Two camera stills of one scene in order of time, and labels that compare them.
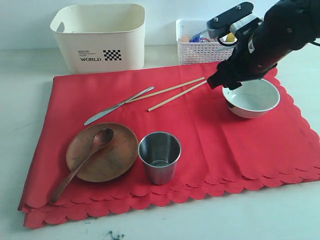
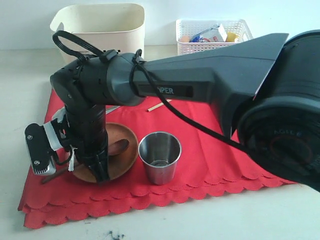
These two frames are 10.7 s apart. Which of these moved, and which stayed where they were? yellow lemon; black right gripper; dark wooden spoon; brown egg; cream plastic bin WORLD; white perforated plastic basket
Moved: dark wooden spoon; black right gripper
Stayed: cream plastic bin WORLD; white perforated plastic basket; brown egg; yellow lemon
